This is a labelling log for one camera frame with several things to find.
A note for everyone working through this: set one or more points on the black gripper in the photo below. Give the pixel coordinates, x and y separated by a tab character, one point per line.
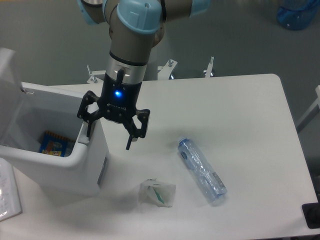
120	102

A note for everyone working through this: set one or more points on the white push-lid trash can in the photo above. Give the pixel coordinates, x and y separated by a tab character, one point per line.
42	135

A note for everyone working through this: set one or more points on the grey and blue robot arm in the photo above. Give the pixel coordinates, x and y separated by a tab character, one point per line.
135	27

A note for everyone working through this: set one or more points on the colourful snack packet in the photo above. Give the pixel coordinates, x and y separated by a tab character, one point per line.
56	145

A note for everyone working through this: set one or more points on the crumpled white paper wrapper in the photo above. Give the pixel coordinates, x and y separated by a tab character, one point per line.
158	193

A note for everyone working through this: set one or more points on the clear plastic water bottle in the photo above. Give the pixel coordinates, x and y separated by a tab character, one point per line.
206	178

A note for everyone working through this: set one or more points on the white paper notebook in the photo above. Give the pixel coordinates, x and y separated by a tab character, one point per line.
10	203

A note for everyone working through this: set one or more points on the blue water jug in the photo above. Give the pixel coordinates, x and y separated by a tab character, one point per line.
296	15

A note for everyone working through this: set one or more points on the black device at table edge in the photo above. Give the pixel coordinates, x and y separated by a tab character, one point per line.
311	213

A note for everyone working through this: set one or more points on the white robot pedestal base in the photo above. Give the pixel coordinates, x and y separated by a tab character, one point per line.
171	70

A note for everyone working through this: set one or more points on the white frame at right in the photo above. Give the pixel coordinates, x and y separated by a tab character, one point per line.
310	113

